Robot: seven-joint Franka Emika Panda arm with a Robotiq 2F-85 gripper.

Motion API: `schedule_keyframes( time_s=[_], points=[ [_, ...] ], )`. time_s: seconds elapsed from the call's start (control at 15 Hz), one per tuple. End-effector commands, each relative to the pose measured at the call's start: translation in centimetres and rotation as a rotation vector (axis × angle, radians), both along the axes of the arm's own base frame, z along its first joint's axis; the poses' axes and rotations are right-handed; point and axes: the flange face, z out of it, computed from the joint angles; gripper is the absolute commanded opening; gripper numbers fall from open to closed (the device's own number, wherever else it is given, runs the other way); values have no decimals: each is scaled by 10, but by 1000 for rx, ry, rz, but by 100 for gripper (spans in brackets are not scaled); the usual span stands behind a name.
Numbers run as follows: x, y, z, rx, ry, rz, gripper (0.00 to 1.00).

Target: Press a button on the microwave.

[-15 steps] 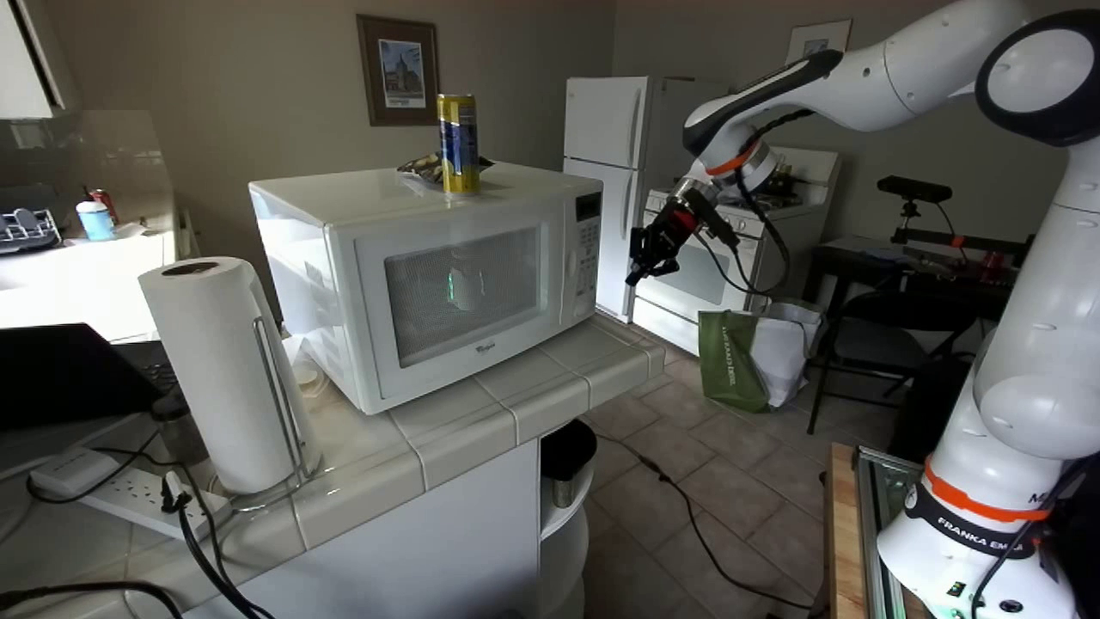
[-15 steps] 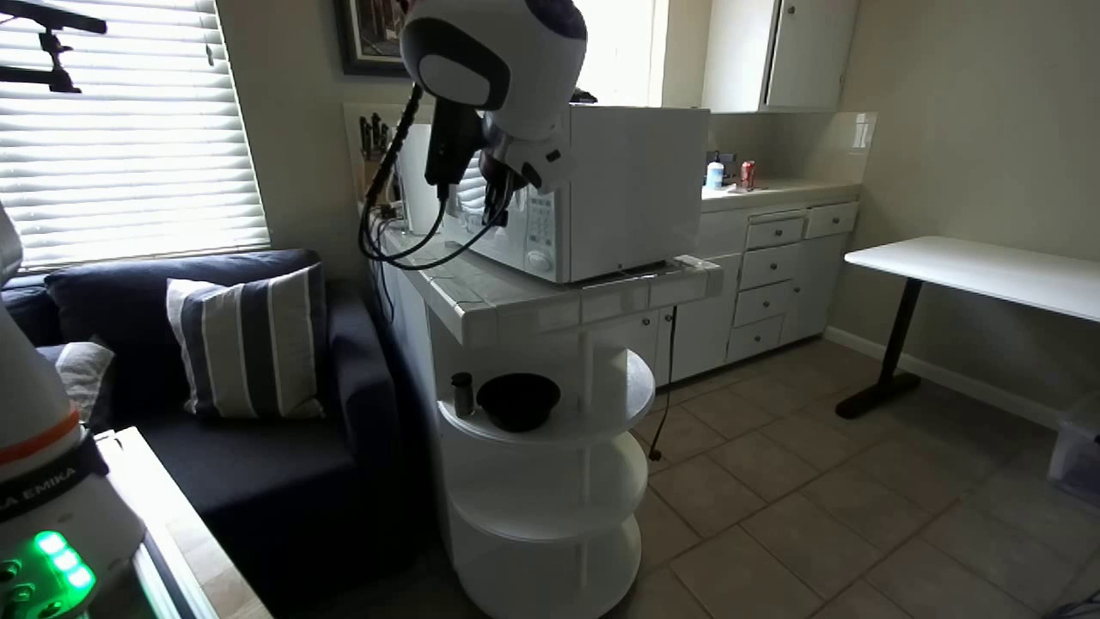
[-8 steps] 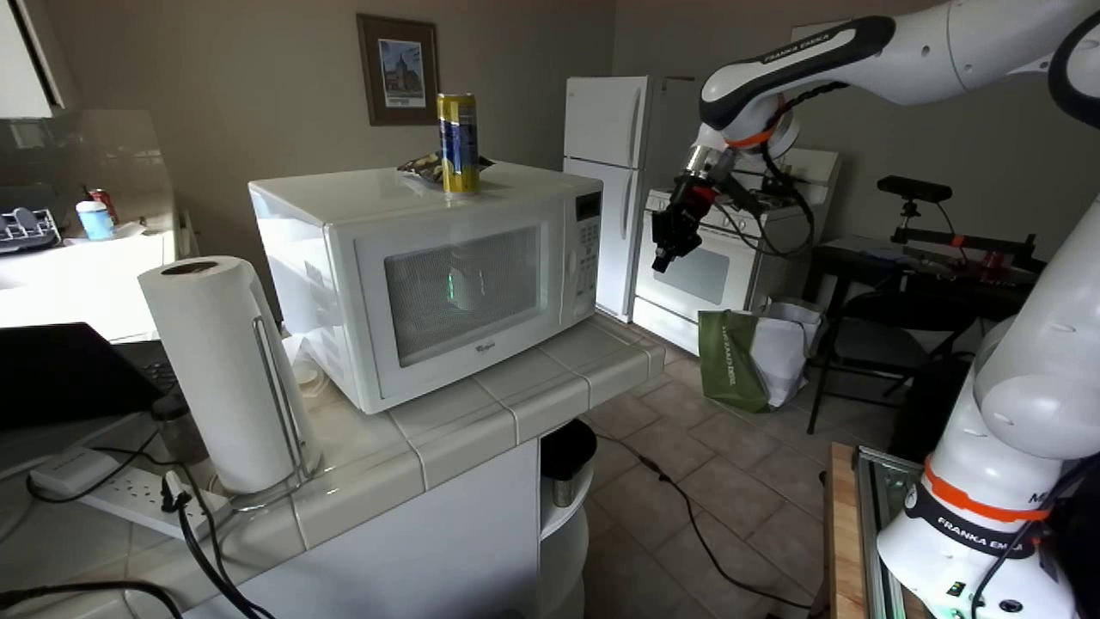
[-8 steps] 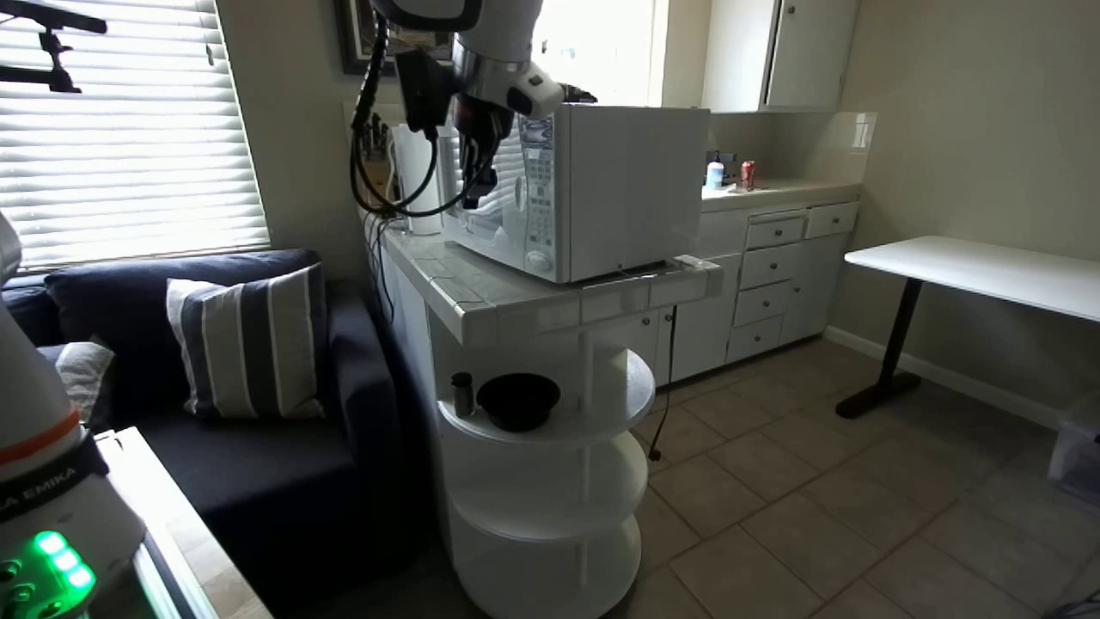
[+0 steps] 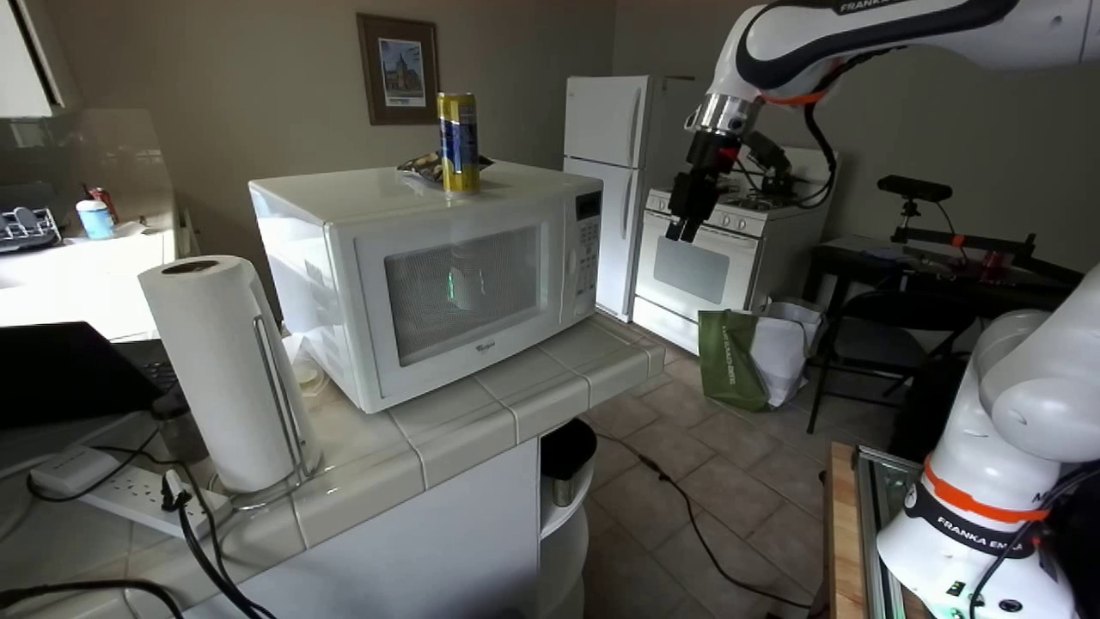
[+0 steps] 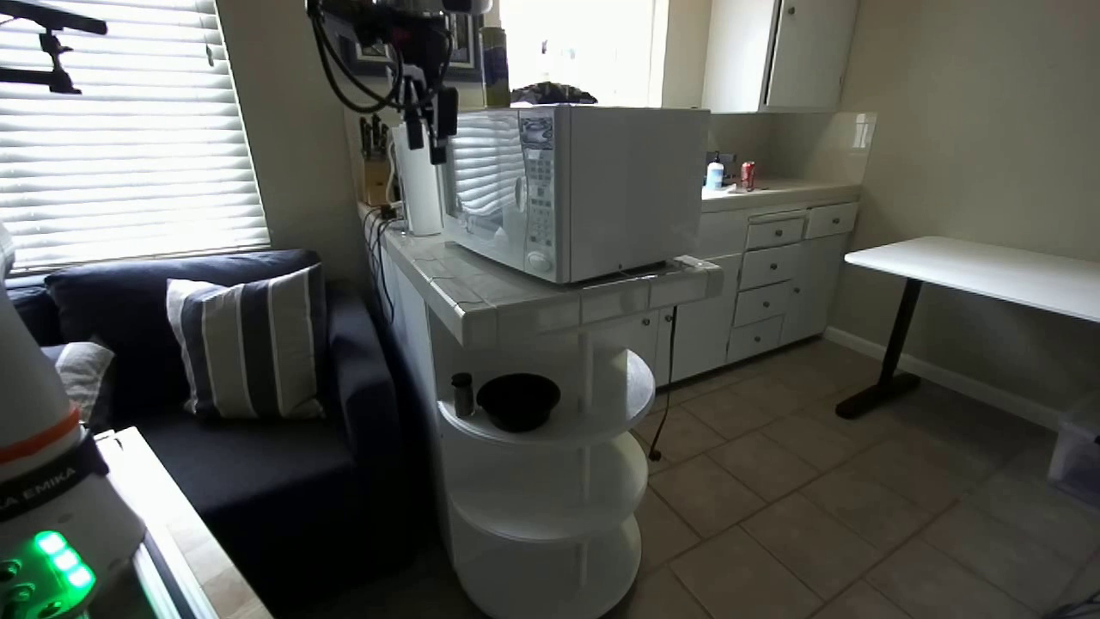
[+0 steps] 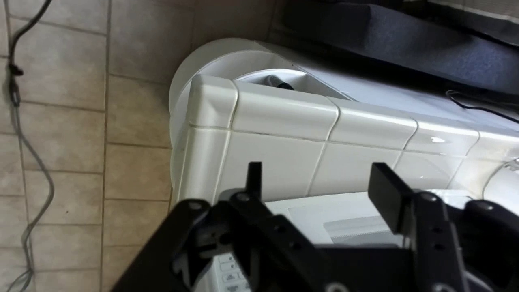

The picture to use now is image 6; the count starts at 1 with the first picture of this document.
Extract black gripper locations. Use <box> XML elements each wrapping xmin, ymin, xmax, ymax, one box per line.
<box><xmin>392</xmin><ymin>31</ymin><xmax>464</xmax><ymax>170</ymax></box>

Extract white microwave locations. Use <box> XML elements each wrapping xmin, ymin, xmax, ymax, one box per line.
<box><xmin>437</xmin><ymin>100</ymin><xmax>714</xmax><ymax>289</ymax></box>

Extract white paper towel roll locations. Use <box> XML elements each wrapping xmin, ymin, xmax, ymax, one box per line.
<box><xmin>392</xmin><ymin>118</ymin><xmax>450</xmax><ymax>240</ymax></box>

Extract blue tall box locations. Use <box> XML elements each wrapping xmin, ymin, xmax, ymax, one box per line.
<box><xmin>477</xmin><ymin>24</ymin><xmax>516</xmax><ymax>114</ymax></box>

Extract black flat object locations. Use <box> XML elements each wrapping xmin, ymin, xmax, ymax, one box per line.
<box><xmin>504</xmin><ymin>80</ymin><xmax>600</xmax><ymax>109</ymax></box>

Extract small dark bottle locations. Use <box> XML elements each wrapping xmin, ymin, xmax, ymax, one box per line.
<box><xmin>448</xmin><ymin>369</ymin><xmax>477</xmax><ymax>422</ymax></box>

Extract beige striped pillow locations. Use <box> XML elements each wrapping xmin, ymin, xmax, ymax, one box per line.
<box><xmin>163</xmin><ymin>260</ymin><xmax>331</xmax><ymax>426</ymax></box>

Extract black bowl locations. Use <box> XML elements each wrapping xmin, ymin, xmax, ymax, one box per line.
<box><xmin>473</xmin><ymin>373</ymin><xmax>563</xmax><ymax>437</ymax></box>

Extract white window blinds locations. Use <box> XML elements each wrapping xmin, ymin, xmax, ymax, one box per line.
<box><xmin>0</xmin><ymin>0</ymin><xmax>274</xmax><ymax>279</ymax></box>

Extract white drawer cabinet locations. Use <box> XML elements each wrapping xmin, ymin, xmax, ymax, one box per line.
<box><xmin>667</xmin><ymin>181</ymin><xmax>864</xmax><ymax>388</ymax></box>

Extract dark blue sofa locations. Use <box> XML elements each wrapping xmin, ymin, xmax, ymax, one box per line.
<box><xmin>3</xmin><ymin>249</ymin><xmax>407</xmax><ymax>614</ymax></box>

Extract small grey pillow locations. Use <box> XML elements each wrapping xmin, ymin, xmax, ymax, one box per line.
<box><xmin>37</xmin><ymin>336</ymin><xmax>119</xmax><ymax>429</ymax></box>

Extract light wooden table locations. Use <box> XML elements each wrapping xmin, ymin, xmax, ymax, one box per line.
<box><xmin>89</xmin><ymin>422</ymin><xmax>280</xmax><ymax>619</ymax></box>

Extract white cylinder orange band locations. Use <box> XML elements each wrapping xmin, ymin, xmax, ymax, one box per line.
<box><xmin>0</xmin><ymin>221</ymin><xmax>94</xmax><ymax>509</ymax></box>

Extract white desk black leg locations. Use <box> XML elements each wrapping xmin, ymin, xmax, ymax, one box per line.
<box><xmin>833</xmin><ymin>233</ymin><xmax>1100</xmax><ymax>422</ymax></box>

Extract green glowing device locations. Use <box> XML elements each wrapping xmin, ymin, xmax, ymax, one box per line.
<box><xmin>0</xmin><ymin>528</ymin><xmax>102</xmax><ymax>619</ymax></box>

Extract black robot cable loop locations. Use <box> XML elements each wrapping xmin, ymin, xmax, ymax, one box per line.
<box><xmin>301</xmin><ymin>8</ymin><xmax>400</xmax><ymax>122</ymax></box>

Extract white wall cabinet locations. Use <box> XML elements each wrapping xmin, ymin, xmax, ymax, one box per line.
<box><xmin>697</xmin><ymin>0</ymin><xmax>864</xmax><ymax>118</ymax></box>

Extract thin black power cord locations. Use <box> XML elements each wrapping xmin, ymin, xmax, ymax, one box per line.
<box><xmin>642</xmin><ymin>400</ymin><xmax>677</xmax><ymax>464</ymax></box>

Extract black camera boom stand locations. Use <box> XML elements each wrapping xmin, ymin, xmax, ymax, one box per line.
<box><xmin>0</xmin><ymin>0</ymin><xmax>115</xmax><ymax>100</ymax></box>

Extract white wall outlet plate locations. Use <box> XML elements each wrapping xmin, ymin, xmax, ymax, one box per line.
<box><xmin>848</xmin><ymin>109</ymin><xmax>880</xmax><ymax>155</ymax></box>

